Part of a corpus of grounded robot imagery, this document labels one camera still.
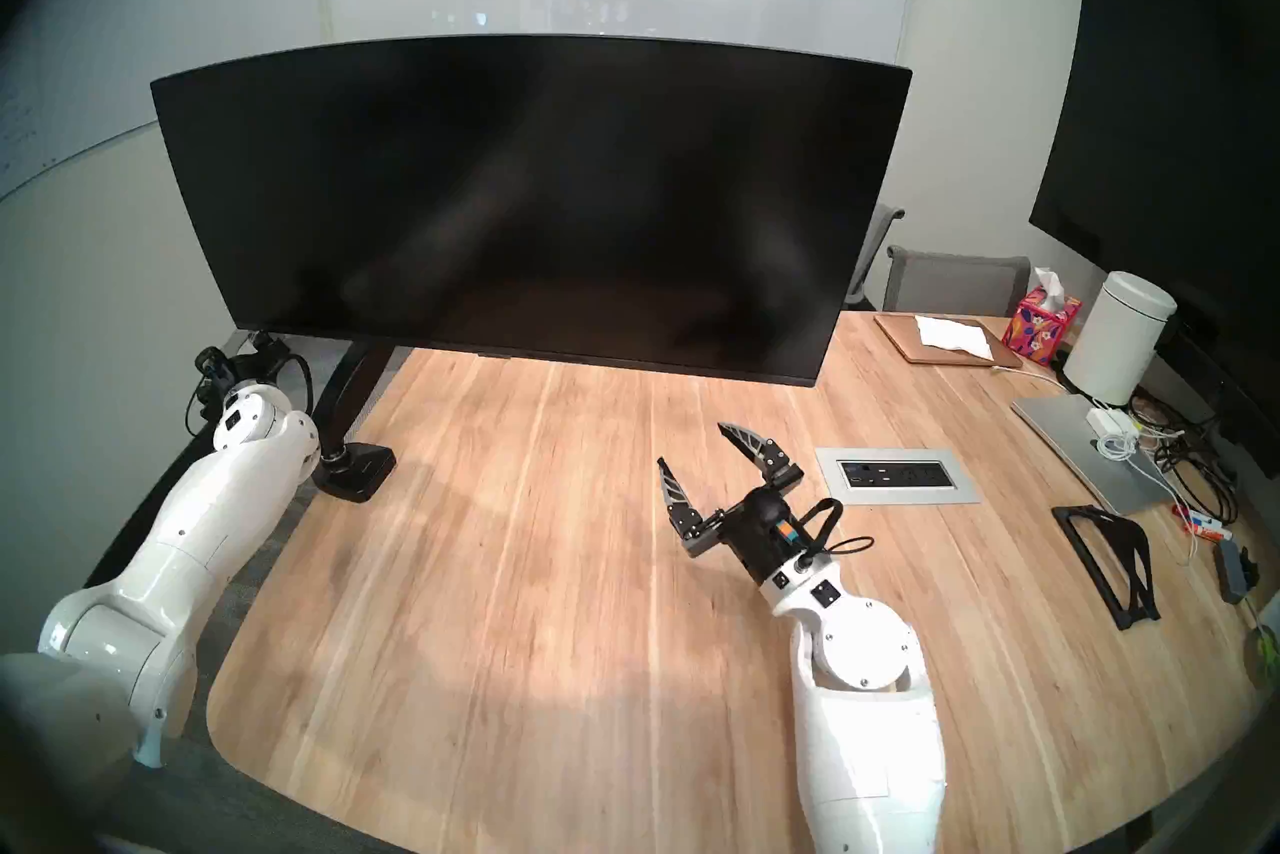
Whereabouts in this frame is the large curved black monitor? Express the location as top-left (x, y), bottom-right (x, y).
top-left (150, 34), bottom-right (913, 388)

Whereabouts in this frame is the flat black wall screen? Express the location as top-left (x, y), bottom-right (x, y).
top-left (1029, 0), bottom-right (1280, 423)

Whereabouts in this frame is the black laptop stand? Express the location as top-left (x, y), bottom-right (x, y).
top-left (1052, 505), bottom-right (1163, 631)

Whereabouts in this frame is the colourful floral tissue box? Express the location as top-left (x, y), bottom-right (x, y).
top-left (1000, 268), bottom-right (1082, 366)

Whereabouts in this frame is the white charging cable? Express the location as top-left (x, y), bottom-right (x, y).
top-left (992, 362), bottom-right (1071, 391)

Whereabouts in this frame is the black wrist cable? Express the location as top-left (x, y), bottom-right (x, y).
top-left (795, 497), bottom-right (876, 563)
top-left (185, 352), bottom-right (316, 438)

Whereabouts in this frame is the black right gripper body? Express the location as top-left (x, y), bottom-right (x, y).
top-left (722, 502), bottom-right (817, 589)

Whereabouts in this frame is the silver table outlet panel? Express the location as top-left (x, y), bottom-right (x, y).
top-left (815, 447), bottom-right (981, 506)

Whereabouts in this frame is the grey adapter dongle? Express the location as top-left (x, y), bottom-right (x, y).
top-left (1215, 537), bottom-right (1259, 605)

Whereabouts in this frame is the brown leather pad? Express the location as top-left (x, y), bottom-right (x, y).
top-left (873, 314), bottom-right (1023, 369)

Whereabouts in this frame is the black cable bundle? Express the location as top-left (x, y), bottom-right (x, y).
top-left (1130, 387), bottom-right (1241, 523)

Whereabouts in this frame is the silver laptop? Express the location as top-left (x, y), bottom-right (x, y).
top-left (1011, 393), bottom-right (1191, 516)

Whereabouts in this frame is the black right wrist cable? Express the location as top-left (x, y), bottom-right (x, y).
top-left (795, 497), bottom-right (876, 563)

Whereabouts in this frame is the white paper sheet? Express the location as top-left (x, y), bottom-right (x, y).
top-left (914, 317), bottom-right (996, 360)

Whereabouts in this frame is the white power adapter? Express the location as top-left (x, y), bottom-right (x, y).
top-left (1086, 407), bottom-right (1141, 461)

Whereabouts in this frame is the grey fabric chair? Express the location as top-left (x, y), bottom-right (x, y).
top-left (884, 246), bottom-right (1032, 316)

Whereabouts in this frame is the white cylindrical container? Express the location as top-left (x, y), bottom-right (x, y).
top-left (1063, 270), bottom-right (1178, 408)

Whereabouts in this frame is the grey chair with armrest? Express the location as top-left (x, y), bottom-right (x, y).
top-left (845, 204), bottom-right (906, 310)

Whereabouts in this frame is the white adapter cable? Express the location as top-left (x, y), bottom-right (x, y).
top-left (1095, 432), bottom-right (1201, 568)

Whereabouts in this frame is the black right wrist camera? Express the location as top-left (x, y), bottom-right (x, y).
top-left (745, 490), bottom-right (806, 553)

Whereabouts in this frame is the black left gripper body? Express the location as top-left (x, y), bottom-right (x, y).
top-left (197, 331), bottom-right (292, 394)

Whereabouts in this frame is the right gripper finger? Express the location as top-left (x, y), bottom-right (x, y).
top-left (656, 458), bottom-right (727, 560)
top-left (717, 423), bottom-right (806, 494)

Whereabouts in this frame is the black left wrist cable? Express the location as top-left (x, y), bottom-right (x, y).
top-left (185, 352), bottom-right (316, 438)

